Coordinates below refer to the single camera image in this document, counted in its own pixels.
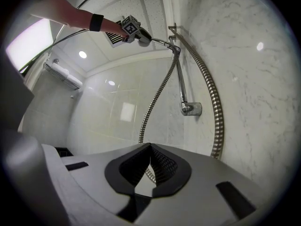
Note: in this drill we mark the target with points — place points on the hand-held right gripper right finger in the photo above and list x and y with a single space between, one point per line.
211 192

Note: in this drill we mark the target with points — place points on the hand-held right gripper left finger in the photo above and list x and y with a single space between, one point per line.
94 178

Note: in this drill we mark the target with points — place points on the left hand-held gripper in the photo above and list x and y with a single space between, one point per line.
131 26

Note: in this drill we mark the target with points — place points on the person's left forearm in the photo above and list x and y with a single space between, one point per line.
70 15

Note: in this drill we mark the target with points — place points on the ceiling vent grille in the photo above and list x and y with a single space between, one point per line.
115 40

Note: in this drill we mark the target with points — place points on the round recessed ceiling light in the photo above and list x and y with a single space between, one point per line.
82 54

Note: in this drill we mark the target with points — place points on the curved chrome curtain rod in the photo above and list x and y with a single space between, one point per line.
61 30

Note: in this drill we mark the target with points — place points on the folded white towels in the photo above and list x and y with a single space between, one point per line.
63 73

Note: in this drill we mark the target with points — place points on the chrome wall outlet flange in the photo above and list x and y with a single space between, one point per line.
172 27

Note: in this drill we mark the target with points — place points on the chrome shower slide rail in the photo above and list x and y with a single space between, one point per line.
182 86

